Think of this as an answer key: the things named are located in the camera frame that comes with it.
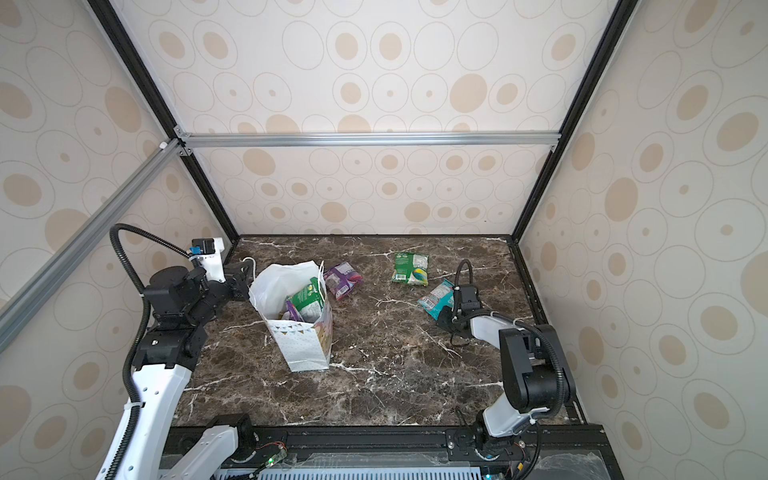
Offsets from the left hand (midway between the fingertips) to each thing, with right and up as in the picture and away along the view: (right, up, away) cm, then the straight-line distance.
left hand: (256, 259), depth 68 cm
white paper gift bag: (+10, -21, +7) cm, 24 cm away
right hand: (+48, -19, +29) cm, 59 cm away
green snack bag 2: (+38, -3, +39) cm, 54 cm away
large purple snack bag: (+5, -14, +9) cm, 17 cm away
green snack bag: (+8, -12, +14) cm, 20 cm away
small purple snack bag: (+14, -6, +34) cm, 37 cm away
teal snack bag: (+46, -12, +30) cm, 56 cm away
